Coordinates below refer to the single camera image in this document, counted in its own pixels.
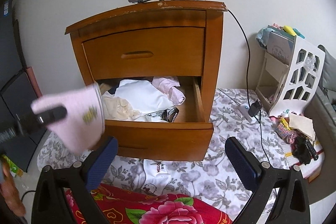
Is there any grey floral bedsheet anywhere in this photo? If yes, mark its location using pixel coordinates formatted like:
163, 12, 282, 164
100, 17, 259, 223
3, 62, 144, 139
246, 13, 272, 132
37, 88, 292, 214

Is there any black lettered waistband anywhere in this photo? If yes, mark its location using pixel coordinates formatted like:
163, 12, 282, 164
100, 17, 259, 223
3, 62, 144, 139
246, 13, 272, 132
146, 108, 180, 124

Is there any white woven mat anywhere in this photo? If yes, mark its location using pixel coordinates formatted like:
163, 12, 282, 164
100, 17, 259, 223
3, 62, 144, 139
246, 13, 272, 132
282, 140, 326, 182

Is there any black charging cable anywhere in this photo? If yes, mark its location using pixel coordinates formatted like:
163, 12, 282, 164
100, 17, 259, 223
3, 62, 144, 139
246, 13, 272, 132
143, 0, 271, 165

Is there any pale blue book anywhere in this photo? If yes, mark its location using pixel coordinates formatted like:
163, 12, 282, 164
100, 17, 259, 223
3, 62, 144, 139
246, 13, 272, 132
266, 31, 296, 66

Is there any dark blue cabinet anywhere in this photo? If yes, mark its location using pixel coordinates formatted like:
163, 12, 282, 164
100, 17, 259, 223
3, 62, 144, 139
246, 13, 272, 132
0, 0, 44, 173

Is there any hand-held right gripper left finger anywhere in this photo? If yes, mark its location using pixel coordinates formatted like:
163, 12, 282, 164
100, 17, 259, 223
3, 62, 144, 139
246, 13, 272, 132
31, 136, 118, 224

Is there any cream lace garment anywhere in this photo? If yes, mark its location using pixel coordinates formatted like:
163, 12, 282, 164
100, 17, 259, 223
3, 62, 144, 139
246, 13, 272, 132
102, 94, 140, 121

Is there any black tangled bundle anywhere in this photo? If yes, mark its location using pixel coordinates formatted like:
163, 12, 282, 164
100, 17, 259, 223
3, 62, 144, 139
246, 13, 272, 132
293, 136, 319, 164

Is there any white cartoon print garment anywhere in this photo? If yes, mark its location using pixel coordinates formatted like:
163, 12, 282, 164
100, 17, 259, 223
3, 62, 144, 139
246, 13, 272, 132
143, 160, 179, 197

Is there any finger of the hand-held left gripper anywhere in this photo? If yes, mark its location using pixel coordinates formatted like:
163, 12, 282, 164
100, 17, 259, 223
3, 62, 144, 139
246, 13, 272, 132
32, 106, 68, 127

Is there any light pink striped shirt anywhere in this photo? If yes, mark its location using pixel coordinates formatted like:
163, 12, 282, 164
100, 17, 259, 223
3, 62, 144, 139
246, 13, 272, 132
152, 76, 186, 106

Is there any white cutout storage rack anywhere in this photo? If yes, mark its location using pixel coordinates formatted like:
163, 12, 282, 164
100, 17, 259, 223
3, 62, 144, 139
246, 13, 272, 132
255, 26, 326, 117

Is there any wooden nightstand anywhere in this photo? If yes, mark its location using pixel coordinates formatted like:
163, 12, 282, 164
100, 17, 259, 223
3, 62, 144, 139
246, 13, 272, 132
65, 0, 227, 161

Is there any pale pink garment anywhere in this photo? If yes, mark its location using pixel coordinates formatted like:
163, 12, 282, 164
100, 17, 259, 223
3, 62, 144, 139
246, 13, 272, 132
31, 82, 107, 155

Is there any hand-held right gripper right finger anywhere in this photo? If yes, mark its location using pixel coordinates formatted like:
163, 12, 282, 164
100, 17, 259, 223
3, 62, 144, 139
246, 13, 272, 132
225, 136, 310, 224

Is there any black charger adapter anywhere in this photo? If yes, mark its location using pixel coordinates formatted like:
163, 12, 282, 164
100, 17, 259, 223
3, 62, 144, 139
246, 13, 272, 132
247, 100, 262, 117

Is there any pile of colourful trinkets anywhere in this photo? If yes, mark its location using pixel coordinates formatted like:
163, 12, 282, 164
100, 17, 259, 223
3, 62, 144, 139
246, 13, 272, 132
274, 111, 315, 146

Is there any black floor cable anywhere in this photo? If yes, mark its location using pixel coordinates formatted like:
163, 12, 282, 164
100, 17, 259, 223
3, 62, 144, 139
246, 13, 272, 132
21, 190, 38, 201

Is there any white power strip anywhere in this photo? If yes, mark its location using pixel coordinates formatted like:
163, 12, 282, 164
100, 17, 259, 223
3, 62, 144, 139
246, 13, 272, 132
238, 103, 259, 124

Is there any person's left hand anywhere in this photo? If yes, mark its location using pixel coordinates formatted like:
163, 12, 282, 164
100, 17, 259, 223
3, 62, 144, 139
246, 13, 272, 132
0, 161, 27, 217

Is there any green carton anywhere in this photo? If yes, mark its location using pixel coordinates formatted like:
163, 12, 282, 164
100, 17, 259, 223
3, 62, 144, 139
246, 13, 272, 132
0, 154, 24, 178

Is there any red floral blanket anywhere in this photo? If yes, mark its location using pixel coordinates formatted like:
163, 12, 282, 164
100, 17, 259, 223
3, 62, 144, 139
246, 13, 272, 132
64, 183, 231, 224

